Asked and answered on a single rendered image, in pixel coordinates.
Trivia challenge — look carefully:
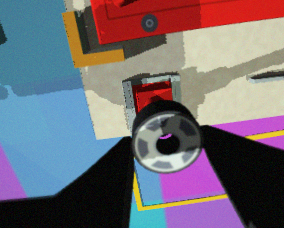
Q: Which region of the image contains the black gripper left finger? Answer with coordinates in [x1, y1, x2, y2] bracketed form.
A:
[0, 136, 134, 228]

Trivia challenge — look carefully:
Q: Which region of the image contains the black and grey wheel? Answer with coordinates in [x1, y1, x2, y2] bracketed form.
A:
[131, 100, 204, 174]

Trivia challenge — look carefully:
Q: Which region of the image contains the yellow rectangular outline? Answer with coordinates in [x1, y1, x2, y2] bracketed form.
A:
[133, 130, 284, 211]

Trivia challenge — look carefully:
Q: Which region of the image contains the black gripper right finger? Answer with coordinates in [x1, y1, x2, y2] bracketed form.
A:
[201, 125, 284, 228]

